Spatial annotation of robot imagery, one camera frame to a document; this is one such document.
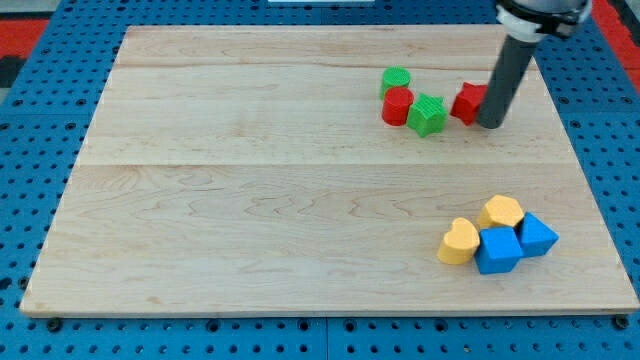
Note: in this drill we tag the blue cube block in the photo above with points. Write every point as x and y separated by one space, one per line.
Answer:
499 250

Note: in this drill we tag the blue triangle block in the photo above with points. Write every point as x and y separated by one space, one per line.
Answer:
534 236

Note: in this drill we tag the yellow heart block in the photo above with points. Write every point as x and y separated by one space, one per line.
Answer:
459 243

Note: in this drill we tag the green cylinder block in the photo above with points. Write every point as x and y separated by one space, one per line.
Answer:
393 77

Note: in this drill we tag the light wooden board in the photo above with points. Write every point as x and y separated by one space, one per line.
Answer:
245 171

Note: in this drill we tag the red cylinder block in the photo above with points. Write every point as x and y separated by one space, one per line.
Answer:
396 104

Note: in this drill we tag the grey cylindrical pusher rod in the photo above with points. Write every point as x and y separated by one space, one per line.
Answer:
508 72

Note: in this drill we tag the yellow hexagon block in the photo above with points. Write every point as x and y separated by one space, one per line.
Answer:
500 211

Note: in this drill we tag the red star block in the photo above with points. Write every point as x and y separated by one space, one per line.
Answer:
467 102

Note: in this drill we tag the green star block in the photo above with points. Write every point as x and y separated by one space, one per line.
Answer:
427 115

